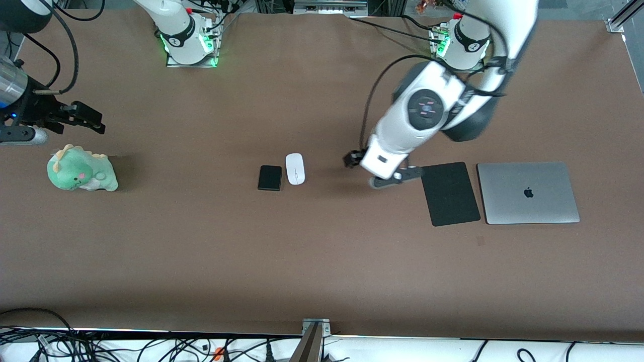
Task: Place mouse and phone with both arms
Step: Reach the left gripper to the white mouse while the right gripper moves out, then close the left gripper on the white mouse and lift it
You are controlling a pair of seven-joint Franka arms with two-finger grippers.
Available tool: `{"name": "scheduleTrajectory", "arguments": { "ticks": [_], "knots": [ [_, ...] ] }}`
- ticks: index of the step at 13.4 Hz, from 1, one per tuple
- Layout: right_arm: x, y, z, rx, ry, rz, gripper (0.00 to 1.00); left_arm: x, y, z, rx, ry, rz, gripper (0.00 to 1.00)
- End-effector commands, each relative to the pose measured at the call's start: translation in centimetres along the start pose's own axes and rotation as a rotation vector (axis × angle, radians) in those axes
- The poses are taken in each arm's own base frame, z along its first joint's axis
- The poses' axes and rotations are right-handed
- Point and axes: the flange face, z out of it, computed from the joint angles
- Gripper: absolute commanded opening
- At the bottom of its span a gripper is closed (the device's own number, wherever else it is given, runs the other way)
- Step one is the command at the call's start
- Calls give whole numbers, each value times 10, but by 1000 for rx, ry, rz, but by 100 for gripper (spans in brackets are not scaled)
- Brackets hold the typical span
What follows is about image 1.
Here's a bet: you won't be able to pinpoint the white computer mouse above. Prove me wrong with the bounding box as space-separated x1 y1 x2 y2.
285 153 306 186

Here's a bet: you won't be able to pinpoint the small black box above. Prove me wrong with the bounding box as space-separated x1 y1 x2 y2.
258 165 283 192

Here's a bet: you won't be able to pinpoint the black mouse pad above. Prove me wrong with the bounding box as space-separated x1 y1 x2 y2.
419 161 481 227

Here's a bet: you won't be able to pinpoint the green dinosaur plush toy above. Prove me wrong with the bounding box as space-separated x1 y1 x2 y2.
47 144 119 192

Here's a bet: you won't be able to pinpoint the grey closed laptop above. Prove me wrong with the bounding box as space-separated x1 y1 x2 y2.
476 161 581 225

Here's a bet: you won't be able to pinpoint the silver electronics box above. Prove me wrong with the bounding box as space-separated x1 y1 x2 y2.
294 0 368 16

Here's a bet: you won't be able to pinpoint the small colourful objects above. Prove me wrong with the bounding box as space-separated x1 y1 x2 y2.
415 0 453 13

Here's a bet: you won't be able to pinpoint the left arm black gripper cable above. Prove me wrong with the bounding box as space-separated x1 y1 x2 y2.
360 54 438 150

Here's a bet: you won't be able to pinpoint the arm black gripper cable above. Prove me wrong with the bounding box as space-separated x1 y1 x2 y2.
360 54 438 150
35 3 80 96

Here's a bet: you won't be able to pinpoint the right arm black gripper cable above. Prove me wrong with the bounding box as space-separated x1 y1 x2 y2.
35 3 80 96

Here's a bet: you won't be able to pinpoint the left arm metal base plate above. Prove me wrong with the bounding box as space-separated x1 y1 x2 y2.
432 59 485 74

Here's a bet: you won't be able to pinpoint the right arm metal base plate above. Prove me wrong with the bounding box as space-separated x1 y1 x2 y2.
165 50 220 68

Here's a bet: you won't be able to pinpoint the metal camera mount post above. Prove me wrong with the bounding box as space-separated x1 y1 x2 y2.
291 318 333 362

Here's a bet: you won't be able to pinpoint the aluminium frame profile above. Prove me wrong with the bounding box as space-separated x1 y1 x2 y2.
606 0 644 34

